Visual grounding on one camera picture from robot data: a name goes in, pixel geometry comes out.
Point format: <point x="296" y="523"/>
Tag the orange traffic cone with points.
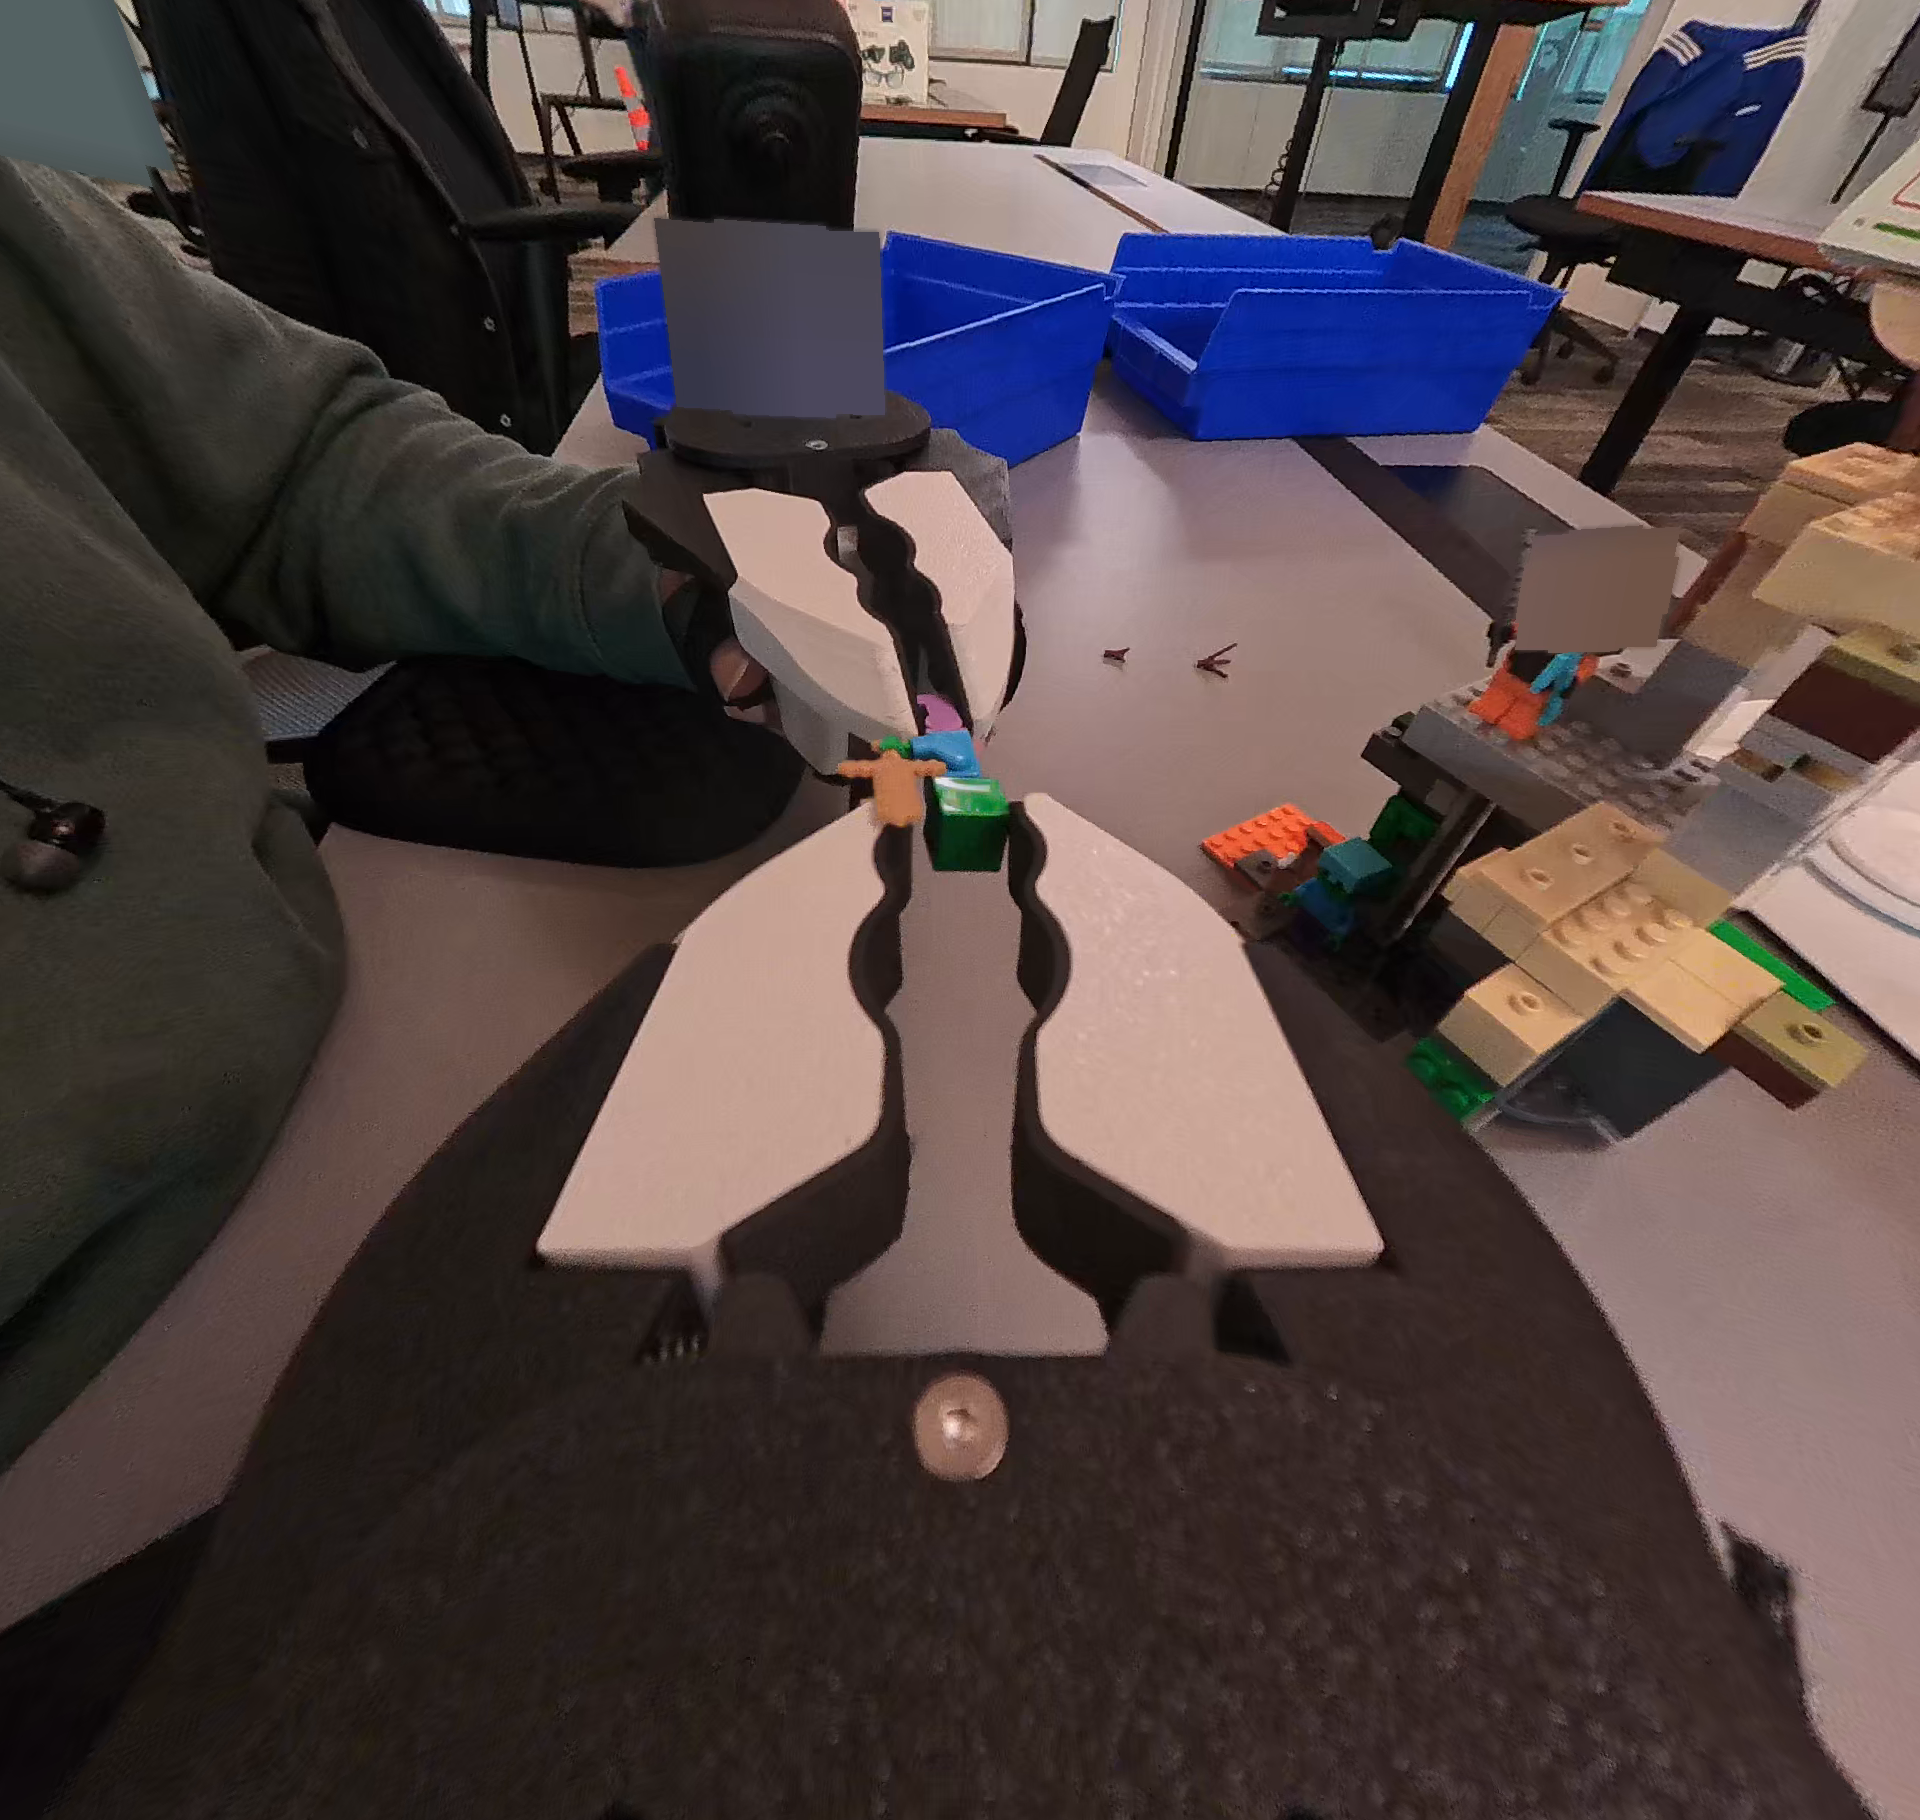
<point x="633" y="103"/>

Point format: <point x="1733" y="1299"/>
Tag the black jacket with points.
<point x="300" y="142"/>

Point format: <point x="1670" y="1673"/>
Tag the green-headed toy zombie figure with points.
<point x="961" y="819"/>

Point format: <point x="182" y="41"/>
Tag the black office chair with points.
<point x="1574" y="237"/>
<point x="556" y="247"/>

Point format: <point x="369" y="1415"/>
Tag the black mesh chair seat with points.
<point x="556" y="770"/>

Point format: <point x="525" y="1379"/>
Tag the wooden standing desk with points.
<point x="1427" y="19"/>

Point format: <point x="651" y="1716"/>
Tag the wooden desk with black legs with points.
<point x="1695" y="224"/>

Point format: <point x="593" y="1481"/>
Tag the black earbud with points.
<point x="53" y="849"/>

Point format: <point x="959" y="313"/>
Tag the teal toy sword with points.
<point x="1569" y="674"/>

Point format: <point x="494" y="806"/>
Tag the teal-headed toy figure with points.
<point x="1359" y="874"/>

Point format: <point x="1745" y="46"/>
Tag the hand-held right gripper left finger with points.
<point x="751" y="1071"/>

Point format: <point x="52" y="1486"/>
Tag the blue plastic bin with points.
<point x="975" y="352"/>
<point x="1321" y="352"/>

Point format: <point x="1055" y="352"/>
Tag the toy brick building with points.
<point x="1621" y="937"/>

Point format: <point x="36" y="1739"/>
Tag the white book stand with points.
<point x="1853" y="875"/>

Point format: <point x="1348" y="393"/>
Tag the orange toy minifigure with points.
<point x="1523" y="703"/>

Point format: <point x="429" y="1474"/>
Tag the blue jacket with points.
<point x="1695" y="111"/>

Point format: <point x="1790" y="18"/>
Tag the person's left hand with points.
<point x="734" y="674"/>

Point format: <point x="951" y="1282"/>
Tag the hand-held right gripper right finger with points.
<point x="1185" y="1071"/>

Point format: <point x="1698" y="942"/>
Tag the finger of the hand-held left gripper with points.
<point x="968" y="560"/>
<point x="804" y="621"/>

